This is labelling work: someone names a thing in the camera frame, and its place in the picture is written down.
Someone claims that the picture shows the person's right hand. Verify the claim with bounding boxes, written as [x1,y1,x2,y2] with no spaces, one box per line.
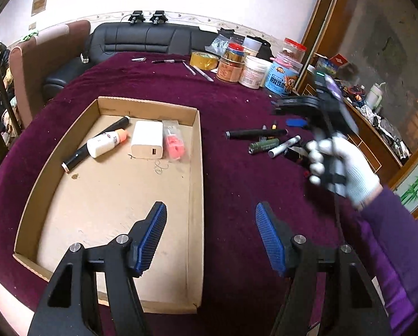
[305,136,382,211]

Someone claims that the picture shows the clear jar with red lid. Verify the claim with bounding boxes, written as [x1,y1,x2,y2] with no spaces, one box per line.
[277,38,307,65]

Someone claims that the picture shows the colourful printed box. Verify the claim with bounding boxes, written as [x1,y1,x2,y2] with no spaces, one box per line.
[314,54,337,74]

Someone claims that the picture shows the white plastic jar with label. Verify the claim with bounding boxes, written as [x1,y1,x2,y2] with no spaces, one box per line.
[239,56,272,89]

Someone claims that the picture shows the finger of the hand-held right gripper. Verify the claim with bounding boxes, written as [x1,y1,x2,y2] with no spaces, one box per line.
[285,117,321,134]
[272,96,323,116]

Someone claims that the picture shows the yellow tape roll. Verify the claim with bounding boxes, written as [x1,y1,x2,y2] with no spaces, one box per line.
[190,51,219,71]

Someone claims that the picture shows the translucent white cup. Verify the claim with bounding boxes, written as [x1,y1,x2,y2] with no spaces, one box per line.
[243,36,263,57]

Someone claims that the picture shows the wall plaque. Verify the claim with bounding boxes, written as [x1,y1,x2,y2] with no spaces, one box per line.
[31,0,49,16]

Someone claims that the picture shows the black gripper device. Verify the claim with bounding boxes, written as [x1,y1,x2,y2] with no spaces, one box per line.
[129,10,146,27]
[149,10,168,26]

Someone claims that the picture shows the white marker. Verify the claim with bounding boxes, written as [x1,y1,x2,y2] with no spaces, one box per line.
[268,135,301,158]

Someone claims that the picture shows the long black marker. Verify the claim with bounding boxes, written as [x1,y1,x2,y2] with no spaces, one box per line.
[62,116,130,173]

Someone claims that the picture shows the white water bottle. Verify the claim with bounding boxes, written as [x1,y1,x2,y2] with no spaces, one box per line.
[365,82,386,113]

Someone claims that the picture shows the maroon tablecloth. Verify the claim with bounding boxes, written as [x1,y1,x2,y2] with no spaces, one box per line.
[0,52,418,336]

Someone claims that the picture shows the person's right forearm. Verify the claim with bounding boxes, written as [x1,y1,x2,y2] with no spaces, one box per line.
[356,187,418,336]

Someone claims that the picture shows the cardboard box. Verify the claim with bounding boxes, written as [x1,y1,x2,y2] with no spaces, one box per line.
[13,96,205,315]

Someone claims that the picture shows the pink packaged item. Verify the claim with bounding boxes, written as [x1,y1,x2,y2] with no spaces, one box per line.
[162,120,186,162]

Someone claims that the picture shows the colourful toy figure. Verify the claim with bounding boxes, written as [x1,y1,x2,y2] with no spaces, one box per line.
[345,86,367,104]

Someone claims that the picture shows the orange label jar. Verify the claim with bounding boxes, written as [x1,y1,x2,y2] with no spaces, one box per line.
[216,56,246,84]

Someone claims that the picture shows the white bottle with orange cap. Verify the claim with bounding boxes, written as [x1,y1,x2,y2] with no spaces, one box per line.
[86,129,129,159]

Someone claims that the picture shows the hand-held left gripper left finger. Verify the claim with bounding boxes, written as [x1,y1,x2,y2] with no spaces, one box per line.
[27,201,168,336]

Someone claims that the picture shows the clear plastic bag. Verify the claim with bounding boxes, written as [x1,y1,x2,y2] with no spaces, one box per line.
[211,34,237,57]

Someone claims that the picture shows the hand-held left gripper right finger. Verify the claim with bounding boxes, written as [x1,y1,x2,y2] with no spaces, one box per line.
[255,201,393,336]

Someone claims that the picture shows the long black tube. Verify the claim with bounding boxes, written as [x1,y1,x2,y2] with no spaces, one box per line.
[225,128,288,140]

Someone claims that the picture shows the black bag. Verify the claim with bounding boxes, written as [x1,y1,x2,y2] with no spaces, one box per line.
[246,36,276,60]

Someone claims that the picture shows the black leather sofa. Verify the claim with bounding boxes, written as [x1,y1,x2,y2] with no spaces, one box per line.
[43,22,237,102]

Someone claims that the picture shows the white power adapter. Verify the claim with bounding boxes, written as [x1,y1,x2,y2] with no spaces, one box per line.
[130,121,164,160]

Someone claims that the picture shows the silver pen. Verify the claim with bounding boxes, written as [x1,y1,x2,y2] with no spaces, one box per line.
[194,64,214,83]

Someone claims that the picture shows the wooden cabinet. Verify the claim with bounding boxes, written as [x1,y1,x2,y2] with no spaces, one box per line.
[295,0,418,218]

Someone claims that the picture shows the blue label jar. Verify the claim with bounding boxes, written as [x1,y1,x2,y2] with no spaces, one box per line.
[263,59,303,97]

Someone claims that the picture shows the gold can with red lid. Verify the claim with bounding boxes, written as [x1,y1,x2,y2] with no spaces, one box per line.
[225,43,246,62]

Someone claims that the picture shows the brown chair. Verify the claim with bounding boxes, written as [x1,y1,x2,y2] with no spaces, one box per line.
[9,20,91,130]

